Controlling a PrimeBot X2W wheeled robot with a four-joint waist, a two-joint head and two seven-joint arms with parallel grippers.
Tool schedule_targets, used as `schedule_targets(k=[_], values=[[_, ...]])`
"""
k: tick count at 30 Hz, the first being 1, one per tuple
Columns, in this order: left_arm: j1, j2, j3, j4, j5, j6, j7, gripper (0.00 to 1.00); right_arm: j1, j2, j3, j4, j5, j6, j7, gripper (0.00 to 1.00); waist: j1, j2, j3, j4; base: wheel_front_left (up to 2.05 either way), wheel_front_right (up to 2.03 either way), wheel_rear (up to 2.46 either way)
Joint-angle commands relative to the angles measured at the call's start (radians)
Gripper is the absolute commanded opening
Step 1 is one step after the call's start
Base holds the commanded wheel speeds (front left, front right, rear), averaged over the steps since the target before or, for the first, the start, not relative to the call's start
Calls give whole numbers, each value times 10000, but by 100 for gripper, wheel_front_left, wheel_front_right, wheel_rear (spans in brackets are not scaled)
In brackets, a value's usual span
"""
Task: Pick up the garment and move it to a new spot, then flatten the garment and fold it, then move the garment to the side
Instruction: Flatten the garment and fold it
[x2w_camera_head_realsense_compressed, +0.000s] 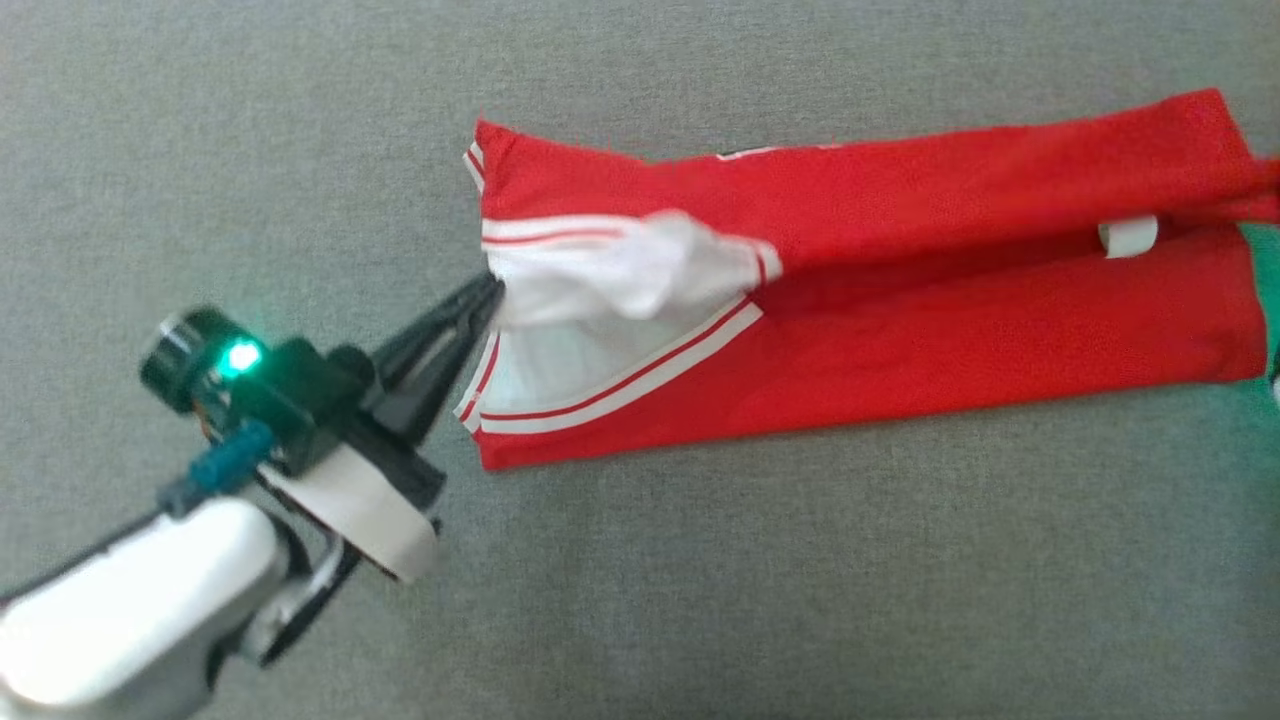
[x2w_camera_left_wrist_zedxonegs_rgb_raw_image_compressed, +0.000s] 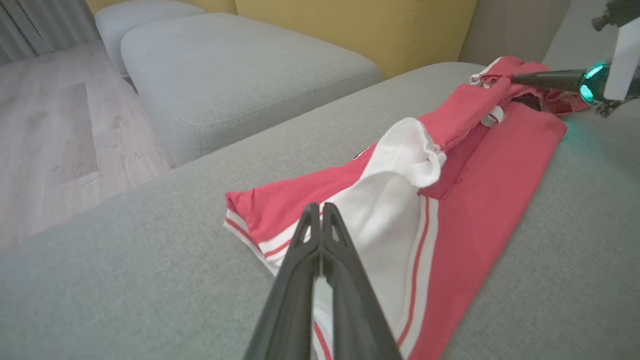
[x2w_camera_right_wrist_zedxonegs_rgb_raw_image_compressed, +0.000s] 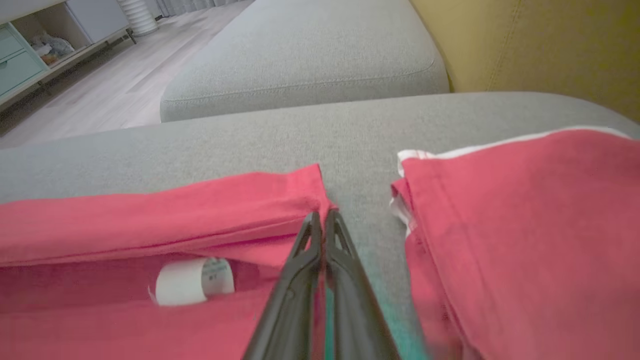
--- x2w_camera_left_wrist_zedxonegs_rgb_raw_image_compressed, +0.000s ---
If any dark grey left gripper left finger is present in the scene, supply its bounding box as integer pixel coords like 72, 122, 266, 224
243, 202, 321, 360

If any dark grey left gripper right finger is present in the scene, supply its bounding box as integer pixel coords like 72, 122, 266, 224
320, 202, 404, 360

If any small grey fabric ottoman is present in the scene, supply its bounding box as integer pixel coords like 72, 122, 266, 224
94, 0, 207, 78

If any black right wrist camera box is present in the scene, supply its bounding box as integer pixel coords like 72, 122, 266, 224
591, 0, 640, 32

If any grey sofa back cushion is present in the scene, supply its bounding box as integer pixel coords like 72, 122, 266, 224
458, 0, 572, 67

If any yellow sofa backrest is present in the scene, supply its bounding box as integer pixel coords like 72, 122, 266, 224
85, 0, 479, 79

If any grey curtain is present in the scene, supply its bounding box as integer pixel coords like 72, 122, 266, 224
0, 0, 101, 66

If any red jersey with white trim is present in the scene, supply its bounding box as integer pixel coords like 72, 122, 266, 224
223, 56, 593, 360

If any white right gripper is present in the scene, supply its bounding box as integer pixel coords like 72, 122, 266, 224
511, 17, 640, 119

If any large grey sofa seat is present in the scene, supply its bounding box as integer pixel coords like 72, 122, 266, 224
0, 61, 640, 360

